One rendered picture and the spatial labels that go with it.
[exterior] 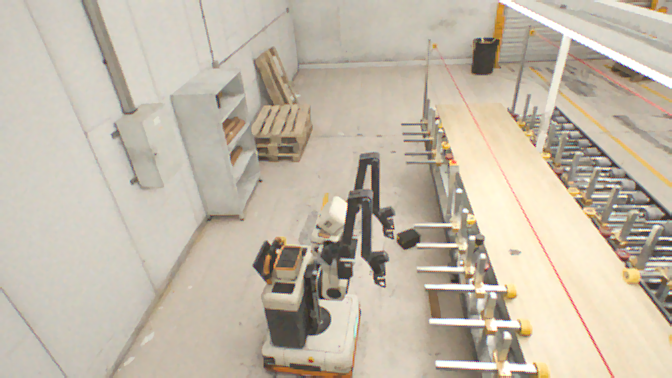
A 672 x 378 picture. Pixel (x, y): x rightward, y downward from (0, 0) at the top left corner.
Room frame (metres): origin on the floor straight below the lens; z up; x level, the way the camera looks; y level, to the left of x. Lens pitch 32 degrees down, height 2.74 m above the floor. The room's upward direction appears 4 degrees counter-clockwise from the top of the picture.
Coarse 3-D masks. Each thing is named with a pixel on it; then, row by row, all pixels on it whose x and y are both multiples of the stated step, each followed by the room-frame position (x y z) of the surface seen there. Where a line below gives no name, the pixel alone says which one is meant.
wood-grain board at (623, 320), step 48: (480, 144) 3.50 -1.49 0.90; (528, 144) 3.43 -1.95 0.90; (480, 192) 2.64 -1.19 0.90; (528, 192) 2.59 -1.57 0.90; (528, 240) 2.02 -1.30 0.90; (576, 240) 1.99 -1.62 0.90; (528, 288) 1.60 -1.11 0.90; (576, 288) 1.57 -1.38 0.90; (624, 288) 1.55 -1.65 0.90; (528, 336) 1.27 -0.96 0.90; (576, 336) 1.26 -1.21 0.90; (624, 336) 1.24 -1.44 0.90
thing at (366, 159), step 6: (360, 156) 2.11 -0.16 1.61; (366, 156) 2.09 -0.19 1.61; (372, 156) 2.07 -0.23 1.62; (378, 156) 2.07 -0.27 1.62; (360, 162) 2.06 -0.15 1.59; (366, 162) 2.05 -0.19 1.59; (378, 162) 2.04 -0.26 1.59; (360, 168) 2.07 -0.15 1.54; (366, 168) 2.07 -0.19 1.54; (360, 174) 2.08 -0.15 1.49; (360, 180) 2.08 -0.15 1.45; (354, 186) 2.09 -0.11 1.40; (360, 186) 2.08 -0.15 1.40
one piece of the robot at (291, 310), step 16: (304, 256) 2.11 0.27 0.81; (272, 272) 1.97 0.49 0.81; (304, 272) 1.96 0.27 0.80; (272, 288) 1.82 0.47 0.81; (288, 288) 1.81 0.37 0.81; (304, 288) 1.88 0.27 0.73; (272, 304) 1.74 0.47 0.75; (288, 304) 1.72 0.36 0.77; (304, 304) 1.84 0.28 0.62; (272, 320) 1.74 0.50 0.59; (288, 320) 1.72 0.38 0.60; (304, 320) 1.79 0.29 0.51; (320, 320) 1.95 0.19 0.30; (272, 336) 1.75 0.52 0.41; (288, 336) 1.73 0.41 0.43; (304, 336) 1.74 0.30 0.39
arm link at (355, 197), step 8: (352, 192) 1.70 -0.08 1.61; (360, 192) 1.68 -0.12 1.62; (368, 192) 1.67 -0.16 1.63; (352, 200) 1.64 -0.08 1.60; (360, 200) 1.64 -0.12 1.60; (352, 208) 1.65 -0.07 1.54; (352, 216) 1.66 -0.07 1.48; (344, 224) 1.68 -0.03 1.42; (352, 224) 1.66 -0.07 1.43; (344, 232) 1.67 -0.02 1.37; (352, 232) 1.67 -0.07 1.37; (344, 240) 1.66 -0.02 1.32; (352, 240) 1.73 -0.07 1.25; (344, 248) 1.64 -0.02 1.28; (344, 256) 1.64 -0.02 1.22
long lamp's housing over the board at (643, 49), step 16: (512, 0) 2.71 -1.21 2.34; (528, 0) 2.46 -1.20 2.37; (544, 0) 2.36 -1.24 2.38; (544, 16) 2.14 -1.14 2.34; (560, 16) 1.97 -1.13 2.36; (576, 16) 1.85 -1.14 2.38; (592, 16) 1.82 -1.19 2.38; (576, 32) 1.75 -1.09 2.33; (592, 32) 1.63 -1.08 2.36; (608, 32) 1.54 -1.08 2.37; (624, 32) 1.49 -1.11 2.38; (608, 48) 1.47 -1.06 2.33; (624, 48) 1.38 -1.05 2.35; (640, 48) 1.31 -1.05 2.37; (656, 48) 1.25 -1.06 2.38; (640, 64) 1.26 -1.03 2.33; (656, 64) 1.19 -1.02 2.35
